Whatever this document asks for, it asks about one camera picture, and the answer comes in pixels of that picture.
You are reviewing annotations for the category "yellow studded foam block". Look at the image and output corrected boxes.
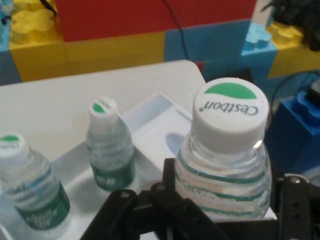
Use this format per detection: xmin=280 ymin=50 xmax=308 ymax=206
xmin=9 ymin=0 xmax=63 ymax=46

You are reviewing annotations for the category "green label water bottle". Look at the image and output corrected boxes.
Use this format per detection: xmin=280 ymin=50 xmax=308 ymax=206
xmin=0 ymin=133 xmax=72 ymax=234
xmin=86 ymin=96 xmax=136 ymax=192

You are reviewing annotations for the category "light blue studded block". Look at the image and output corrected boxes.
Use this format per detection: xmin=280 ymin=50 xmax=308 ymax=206
xmin=240 ymin=22 xmax=278 ymax=79

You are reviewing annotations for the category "thin black cable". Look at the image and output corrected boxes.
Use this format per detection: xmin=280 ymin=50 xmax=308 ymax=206
xmin=163 ymin=0 xmax=191 ymax=60

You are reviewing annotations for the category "white ByteDance printed box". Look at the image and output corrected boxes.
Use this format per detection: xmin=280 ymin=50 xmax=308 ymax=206
xmin=0 ymin=92 xmax=277 ymax=240

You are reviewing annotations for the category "Cestbon water bottle white cap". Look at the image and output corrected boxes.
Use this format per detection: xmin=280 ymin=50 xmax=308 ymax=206
xmin=173 ymin=77 xmax=273 ymax=222

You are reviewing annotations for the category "black cluttered equipment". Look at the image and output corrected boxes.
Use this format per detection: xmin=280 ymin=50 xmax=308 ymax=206
xmin=261 ymin=0 xmax=320 ymax=52

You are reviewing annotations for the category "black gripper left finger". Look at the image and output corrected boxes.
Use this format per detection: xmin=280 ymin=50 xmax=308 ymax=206
xmin=79 ymin=157 xmax=216 ymax=240

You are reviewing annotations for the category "dark blue studded block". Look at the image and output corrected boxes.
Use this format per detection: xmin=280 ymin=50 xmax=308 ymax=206
xmin=264 ymin=90 xmax=320 ymax=177

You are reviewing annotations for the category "wide yellow foam block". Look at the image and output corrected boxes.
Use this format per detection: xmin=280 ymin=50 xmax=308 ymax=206
xmin=9 ymin=31 xmax=166 ymax=83

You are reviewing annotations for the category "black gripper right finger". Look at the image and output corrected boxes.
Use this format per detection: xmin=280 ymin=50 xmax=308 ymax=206
xmin=274 ymin=173 xmax=320 ymax=240

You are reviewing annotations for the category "medium blue foam block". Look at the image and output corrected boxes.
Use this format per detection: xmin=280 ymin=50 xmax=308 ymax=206
xmin=163 ymin=19 xmax=251 ymax=85

